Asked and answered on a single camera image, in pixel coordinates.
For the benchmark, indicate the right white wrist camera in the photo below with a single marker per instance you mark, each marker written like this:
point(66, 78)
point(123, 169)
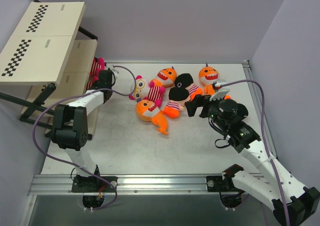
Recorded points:
point(221, 92)

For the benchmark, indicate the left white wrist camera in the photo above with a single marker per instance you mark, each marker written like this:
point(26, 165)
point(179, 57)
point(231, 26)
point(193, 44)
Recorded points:
point(113, 69)

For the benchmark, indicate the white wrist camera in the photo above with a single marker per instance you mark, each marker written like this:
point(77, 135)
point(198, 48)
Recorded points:
point(221, 92)
point(113, 69)

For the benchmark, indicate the aluminium mounting rail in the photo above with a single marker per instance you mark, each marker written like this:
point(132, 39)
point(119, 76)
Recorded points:
point(139, 184)

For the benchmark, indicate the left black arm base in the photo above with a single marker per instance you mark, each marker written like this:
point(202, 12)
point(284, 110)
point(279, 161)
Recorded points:
point(93, 185)

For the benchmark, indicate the white pink plush on shelf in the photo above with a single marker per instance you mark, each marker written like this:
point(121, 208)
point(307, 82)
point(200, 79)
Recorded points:
point(98, 64)

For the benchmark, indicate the cream tiered shelf black frame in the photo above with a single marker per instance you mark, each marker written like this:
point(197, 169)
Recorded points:
point(50, 52)

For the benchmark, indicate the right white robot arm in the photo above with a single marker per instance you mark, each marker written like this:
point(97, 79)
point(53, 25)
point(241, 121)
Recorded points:
point(287, 197)

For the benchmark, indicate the white pink glasses plush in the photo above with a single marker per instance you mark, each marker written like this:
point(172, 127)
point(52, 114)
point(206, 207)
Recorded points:
point(145, 90)
point(91, 82)

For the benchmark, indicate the aluminium table side rail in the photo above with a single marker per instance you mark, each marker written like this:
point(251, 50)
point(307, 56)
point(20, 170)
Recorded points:
point(257, 101)

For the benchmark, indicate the black haired doll plush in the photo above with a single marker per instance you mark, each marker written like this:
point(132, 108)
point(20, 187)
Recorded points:
point(176, 100)
point(242, 111)
point(185, 80)

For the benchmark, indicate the orange shark plush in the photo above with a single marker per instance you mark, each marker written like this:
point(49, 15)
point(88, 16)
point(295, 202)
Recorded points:
point(210, 79)
point(148, 111)
point(165, 77)

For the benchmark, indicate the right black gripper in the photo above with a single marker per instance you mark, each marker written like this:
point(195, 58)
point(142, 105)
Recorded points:
point(199, 106)

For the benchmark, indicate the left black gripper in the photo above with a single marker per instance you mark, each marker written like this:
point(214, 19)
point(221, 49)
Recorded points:
point(104, 78)

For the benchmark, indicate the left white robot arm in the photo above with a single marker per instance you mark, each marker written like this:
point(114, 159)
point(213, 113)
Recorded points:
point(70, 130)

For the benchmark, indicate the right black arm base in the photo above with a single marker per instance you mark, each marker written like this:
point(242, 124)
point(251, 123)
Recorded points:
point(230, 196)

